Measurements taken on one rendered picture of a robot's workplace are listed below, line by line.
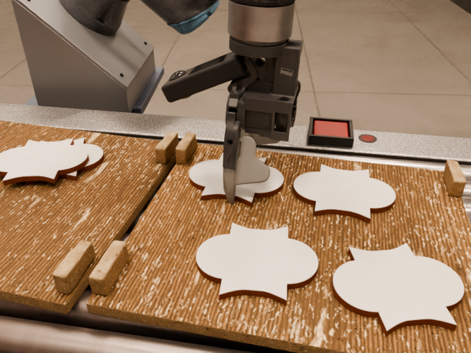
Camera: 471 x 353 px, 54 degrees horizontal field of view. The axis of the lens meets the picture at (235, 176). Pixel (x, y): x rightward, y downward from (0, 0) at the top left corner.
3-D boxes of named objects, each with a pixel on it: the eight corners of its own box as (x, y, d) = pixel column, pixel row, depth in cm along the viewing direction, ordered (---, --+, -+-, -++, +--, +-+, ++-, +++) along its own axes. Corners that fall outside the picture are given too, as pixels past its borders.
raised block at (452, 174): (441, 174, 67) (446, 157, 66) (455, 176, 67) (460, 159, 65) (448, 197, 63) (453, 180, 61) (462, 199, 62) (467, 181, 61)
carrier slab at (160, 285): (189, 150, 76) (188, 141, 76) (451, 180, 69) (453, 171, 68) (87, 314, 48) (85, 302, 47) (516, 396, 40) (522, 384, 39)
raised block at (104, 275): (115, 255, 53) (112, 237, 51) (131, 258, 52) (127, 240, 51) (90, 295, 48) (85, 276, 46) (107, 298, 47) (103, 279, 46)
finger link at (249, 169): (263, 213, 58) (273, 139, 56) (217, 205, 59) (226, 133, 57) (265, 209, 61) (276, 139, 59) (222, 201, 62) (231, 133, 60)
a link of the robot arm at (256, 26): (221, 3, 49) (237, -11, 56) (220, 45, 52) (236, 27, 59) (291, 10, 48) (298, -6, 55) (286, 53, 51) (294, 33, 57)
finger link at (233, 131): (232, 171, 56) (242, 99, 55) (220, 169, 57) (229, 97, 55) (238, 167, 61) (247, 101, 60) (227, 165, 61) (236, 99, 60)
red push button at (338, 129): (313, 127, 85) (314, 120, 84) (346, 129, 84) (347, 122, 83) (312, 142, 80) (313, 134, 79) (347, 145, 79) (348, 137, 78)
